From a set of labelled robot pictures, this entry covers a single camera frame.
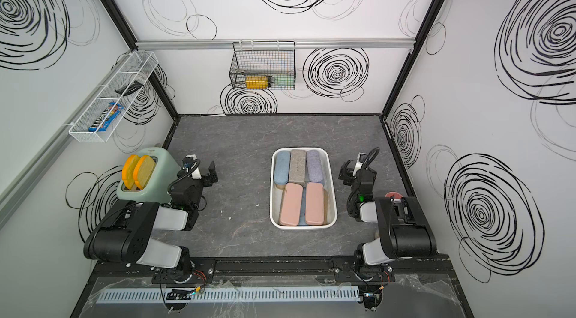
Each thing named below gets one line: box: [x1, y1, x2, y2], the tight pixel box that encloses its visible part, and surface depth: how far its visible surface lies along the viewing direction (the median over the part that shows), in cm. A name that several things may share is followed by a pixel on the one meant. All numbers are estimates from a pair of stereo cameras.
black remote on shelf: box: [114, 80, 145, 96], surface depth 82 cm
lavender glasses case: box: [306, 150, 324, 183], surface depth 95 cm
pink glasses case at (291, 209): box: [279, 183, 303, 227], surface depth 84 cm
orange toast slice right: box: [132, 155, 156, 190], surface depth 77 cm
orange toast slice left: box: [121, 153, 141, 190], surface depth 75 cm
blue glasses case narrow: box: [273, 150, 291, 186], surface depth 93 cm
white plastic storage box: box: [270, 147, 339, 231], surface depth 87 cm
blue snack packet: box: [87, 102, 125, 132], surface depth 72 cm
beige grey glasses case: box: [288, 149, 307, 183], surface depth 93 cm
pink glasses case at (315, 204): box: [305, 182, 325, 226], surface depth 85 cm
